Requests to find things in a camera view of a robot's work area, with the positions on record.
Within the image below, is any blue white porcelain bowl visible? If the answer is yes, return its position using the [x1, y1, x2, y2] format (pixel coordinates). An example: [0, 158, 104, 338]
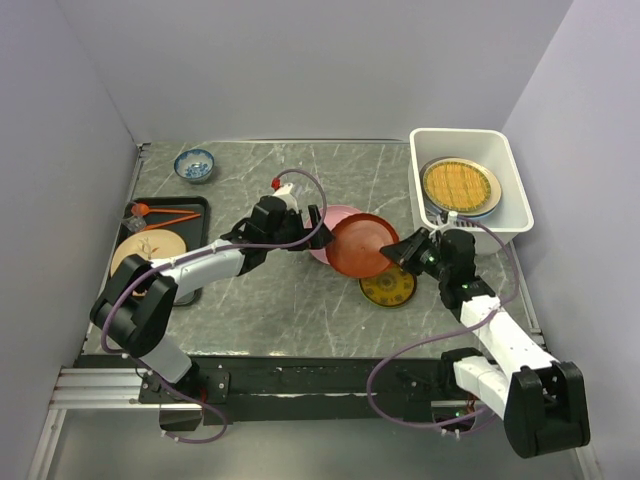
[173, 149, 215, 184]

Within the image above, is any white plastic bin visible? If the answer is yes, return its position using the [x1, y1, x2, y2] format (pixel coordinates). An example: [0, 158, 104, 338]
[408, 128, 534, 254]

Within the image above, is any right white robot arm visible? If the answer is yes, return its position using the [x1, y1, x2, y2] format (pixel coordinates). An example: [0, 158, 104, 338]
[380, 228, 591, 458]

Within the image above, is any orange chopstick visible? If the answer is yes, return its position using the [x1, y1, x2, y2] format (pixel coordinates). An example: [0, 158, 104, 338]
[142, 213, 201, 231]

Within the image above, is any cream plate with twig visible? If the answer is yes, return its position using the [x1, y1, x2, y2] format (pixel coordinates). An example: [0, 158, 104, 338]
[420, 157, 502, 217]

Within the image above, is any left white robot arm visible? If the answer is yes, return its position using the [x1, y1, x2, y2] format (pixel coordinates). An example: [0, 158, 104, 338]
[90, 194, 333, 402]

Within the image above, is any cream plate with bird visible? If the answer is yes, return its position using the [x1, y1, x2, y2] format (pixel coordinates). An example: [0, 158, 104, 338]
[110, 229, 187, 275]

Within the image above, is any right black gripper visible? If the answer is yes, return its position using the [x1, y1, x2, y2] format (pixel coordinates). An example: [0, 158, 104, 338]
[380, 227, 451, 283]

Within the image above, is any orange spoon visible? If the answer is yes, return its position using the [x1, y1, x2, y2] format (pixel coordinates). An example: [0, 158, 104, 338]
[131, 203, 195, 217]

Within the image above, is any pink plate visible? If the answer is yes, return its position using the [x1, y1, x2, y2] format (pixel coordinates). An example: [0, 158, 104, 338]
[310, 205, 360, 265]

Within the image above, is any red lacquer plate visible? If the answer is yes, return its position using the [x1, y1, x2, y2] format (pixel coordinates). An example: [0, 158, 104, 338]
[326, 213, 399, 279]

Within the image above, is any blue plate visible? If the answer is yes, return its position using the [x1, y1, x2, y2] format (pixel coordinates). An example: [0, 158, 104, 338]
[468, 206, 498, 220]

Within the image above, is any aluminium rail frame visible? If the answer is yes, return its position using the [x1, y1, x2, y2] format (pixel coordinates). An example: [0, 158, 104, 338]
[25, 362, 166, 480]

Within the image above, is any yellow patterned plate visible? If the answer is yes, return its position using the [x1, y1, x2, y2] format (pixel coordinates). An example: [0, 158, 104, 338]
[359, 266, 417, 308]

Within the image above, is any black base beam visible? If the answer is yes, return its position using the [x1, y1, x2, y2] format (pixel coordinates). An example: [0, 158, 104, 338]
[137, 352, 506, 424]

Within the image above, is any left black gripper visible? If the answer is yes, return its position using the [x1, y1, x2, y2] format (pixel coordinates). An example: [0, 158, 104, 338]
[266, 204, 335, 251]

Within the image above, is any woven bamboo plate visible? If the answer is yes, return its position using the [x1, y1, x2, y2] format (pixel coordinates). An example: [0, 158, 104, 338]
[423, 160, 492, 212]

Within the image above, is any clear plastic cup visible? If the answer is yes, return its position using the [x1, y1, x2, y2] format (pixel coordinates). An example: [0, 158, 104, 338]
[121, 214, 147, 233]

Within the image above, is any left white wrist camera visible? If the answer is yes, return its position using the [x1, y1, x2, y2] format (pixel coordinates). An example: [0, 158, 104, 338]
[272, 182, 303, 211]

